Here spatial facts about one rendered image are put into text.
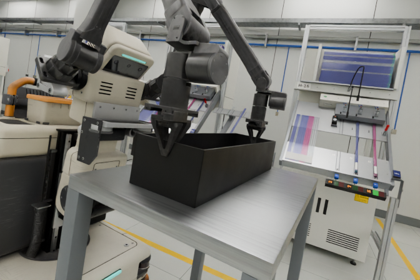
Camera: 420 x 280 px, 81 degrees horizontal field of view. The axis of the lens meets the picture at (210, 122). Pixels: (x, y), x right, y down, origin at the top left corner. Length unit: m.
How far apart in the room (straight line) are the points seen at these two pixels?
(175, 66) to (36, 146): 0.84
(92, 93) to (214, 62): 0.62
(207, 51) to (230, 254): 0.33
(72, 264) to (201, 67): 0.51
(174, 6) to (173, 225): 0.41
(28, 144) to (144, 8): 4.48
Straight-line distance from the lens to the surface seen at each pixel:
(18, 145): 1.18
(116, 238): 1.44
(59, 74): 0.90
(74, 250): 0.67
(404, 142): 3.95
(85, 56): 0.82
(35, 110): 1.29
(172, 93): 0.48
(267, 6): 4.31
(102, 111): 0.98
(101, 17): 0.83
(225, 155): 0.55
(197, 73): 0.44
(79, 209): 0.62
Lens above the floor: 0.98
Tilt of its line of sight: 3 degrees down
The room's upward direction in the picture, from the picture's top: 10 degrees clockwise
